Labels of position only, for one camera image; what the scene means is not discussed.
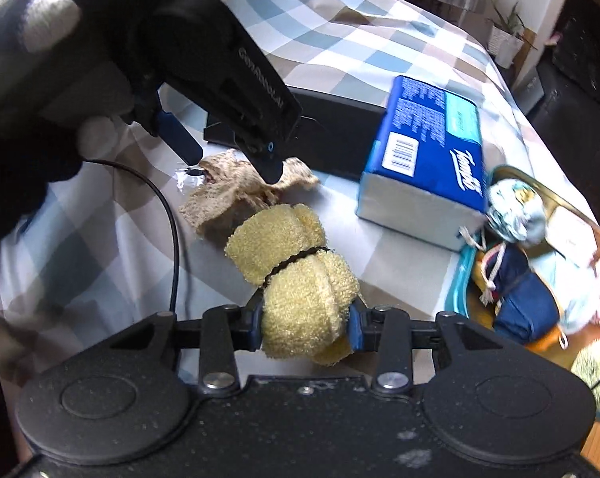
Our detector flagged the navy orange cloth bundle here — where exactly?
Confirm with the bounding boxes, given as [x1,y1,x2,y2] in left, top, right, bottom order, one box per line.
[472,244,572,354]

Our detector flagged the grey board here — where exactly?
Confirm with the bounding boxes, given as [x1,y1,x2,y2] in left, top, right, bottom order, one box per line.
[512,67,545,115]

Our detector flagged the green fluffy towel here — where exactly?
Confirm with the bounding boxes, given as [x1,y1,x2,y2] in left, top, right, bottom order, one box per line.
[571,339,600,409]

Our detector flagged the printed light blue cloth bundle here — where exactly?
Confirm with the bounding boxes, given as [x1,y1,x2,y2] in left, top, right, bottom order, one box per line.
[486,179,547,247]

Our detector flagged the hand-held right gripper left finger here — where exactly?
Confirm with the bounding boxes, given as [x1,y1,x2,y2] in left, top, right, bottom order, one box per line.
[108,291,266,392]

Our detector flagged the black cable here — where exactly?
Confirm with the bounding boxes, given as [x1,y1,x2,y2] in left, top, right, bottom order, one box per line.
[83,159,181,317]

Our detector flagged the black leather sofa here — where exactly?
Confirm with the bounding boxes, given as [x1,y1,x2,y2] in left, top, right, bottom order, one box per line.
[526,0,600,220]

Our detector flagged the blue tissue pack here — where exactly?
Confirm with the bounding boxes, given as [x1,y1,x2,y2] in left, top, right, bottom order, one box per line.
[355,74,490,252]

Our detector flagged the checkered blanket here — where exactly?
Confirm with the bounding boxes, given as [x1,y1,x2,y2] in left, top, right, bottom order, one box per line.
[0,0,600,389]

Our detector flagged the potted plant in white pot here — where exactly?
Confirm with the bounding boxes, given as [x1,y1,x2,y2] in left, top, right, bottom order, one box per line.
[484,0,537,68]

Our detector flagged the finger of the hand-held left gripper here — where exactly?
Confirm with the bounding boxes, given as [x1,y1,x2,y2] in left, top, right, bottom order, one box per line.
[153,110,204,166]
[180,35,304,186]

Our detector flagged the yellow towel bundle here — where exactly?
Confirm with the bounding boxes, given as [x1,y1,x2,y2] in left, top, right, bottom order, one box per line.
[224,203,367,366]

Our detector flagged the person's left hand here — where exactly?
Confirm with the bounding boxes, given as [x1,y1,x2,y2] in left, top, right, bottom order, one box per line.
[0,0,177,242]

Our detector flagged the beige crochet cloth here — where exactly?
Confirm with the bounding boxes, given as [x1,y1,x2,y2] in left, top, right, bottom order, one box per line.
[179,148,321,242]

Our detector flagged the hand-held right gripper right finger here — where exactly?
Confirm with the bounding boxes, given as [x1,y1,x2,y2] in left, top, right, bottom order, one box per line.
[347,304,512,392]

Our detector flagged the black case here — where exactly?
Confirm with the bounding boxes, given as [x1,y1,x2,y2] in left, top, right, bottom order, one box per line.
[203,86,388,182]

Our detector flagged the blue face mask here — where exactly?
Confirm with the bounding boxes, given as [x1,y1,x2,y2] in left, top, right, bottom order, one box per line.
[544,251,600,334]

